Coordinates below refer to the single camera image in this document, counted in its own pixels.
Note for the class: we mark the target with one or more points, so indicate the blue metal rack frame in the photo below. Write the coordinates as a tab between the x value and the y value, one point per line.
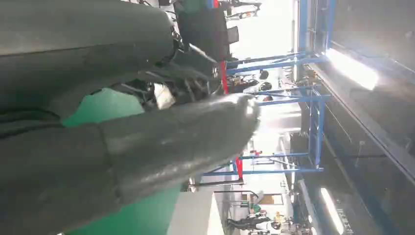
275	63
319	129

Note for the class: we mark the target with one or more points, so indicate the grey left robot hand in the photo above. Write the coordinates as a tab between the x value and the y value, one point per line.
97	162

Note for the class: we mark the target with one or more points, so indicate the long ceiling light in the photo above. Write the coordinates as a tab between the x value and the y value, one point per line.
332	211

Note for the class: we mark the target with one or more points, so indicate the background person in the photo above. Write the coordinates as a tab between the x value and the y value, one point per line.
248	222

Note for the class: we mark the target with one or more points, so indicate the green table mat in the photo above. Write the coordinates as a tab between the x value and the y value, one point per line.
107	107

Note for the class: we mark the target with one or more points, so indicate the white cabinet block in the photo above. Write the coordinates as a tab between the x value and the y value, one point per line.
194	214

